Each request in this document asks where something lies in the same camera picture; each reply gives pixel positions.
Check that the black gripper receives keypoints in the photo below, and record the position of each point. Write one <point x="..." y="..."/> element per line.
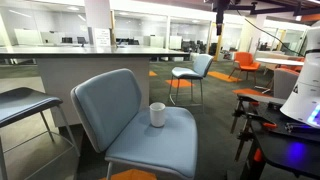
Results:
<point x="221" y="6"/>

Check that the white ceramic mug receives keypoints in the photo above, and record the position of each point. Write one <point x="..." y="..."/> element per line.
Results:
<point x="157" y="115"/>

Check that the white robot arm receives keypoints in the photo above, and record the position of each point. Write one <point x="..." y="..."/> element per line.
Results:
<point x="306" y="86"/>

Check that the orange armchair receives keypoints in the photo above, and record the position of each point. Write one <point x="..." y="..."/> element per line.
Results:
<point x="245" y="61"/>

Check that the light blue bar stool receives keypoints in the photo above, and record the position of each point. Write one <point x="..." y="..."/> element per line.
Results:
<point x="203" y="65"/>

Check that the black ceiling beam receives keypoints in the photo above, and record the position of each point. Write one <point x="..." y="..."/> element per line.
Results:
<point x="276" y="9"/>

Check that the white round table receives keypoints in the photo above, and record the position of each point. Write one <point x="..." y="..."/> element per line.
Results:
<point x="280" y="61"/>

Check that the orange lounge chair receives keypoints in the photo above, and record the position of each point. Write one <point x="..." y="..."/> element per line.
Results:
<point x="293" y="68"/>

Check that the grey armchair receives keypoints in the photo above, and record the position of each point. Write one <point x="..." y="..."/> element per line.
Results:
<point x="285" y="83"/>

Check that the white paper sign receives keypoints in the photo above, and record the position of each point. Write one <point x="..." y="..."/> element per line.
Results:
<point x="102" y="37"/>

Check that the white square pillar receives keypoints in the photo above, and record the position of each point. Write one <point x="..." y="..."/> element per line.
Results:
<point x="97" y="15"/>

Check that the light blue upholstered chair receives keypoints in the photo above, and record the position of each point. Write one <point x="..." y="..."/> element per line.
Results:
<point x="110" y="106"/>

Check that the black computer monitor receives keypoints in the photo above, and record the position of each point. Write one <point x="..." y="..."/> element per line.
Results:
<point x="67" y="40"/>
<point x="81" y="40"/>

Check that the black folding workbench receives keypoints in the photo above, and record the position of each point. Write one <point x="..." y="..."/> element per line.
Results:
<point x="286" y="150"/>

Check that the grey counter table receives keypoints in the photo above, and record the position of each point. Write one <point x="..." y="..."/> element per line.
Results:
<point x="83" y="73"/>

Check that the dark grey bar stool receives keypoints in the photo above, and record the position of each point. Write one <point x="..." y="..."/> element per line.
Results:
<point x="20" y="103"/>

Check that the yellow post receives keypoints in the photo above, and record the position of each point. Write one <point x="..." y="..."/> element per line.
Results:
<point x="218" y="48"/>

